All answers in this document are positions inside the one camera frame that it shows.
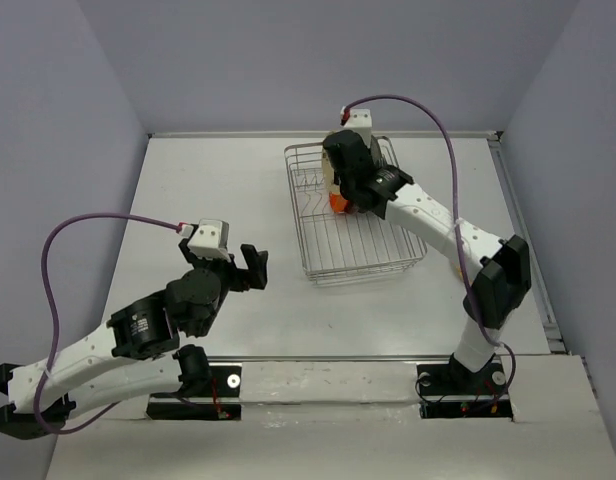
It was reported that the wire metal dish rack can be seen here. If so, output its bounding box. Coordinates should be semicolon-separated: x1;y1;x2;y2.
284;142;427;285

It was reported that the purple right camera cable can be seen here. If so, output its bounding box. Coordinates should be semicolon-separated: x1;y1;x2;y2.
340;94;517;416

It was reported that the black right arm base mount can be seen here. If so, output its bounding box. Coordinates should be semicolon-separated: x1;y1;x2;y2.
414;355;513;420

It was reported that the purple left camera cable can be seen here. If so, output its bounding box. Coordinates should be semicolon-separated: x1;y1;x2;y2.
32;213;189;434

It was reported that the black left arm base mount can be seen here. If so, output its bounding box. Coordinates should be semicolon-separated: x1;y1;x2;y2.
146;363;242;422

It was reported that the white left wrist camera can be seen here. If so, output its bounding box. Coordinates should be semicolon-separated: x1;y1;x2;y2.
178;219;230;261

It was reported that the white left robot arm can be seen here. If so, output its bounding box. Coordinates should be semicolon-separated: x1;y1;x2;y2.
0;244;268;440

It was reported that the cream floral plate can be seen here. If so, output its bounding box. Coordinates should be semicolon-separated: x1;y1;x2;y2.
321;149;340;195

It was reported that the purple camera cable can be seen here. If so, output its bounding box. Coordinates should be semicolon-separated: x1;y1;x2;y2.
340;94;517;416
32;213;189;434

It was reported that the orange plate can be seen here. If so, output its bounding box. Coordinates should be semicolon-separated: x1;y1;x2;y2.
329;194;349;214

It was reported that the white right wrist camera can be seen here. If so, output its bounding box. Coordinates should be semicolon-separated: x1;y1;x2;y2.
340;107;373;147

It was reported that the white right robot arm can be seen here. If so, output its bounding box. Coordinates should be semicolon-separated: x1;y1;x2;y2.
322;129;531;392

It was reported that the grey deer pattern plate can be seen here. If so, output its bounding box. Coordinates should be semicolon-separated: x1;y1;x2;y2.
370;135;387;168

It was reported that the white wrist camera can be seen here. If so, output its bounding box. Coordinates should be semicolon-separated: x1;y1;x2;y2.
178;219;230;261
340;107;373;147

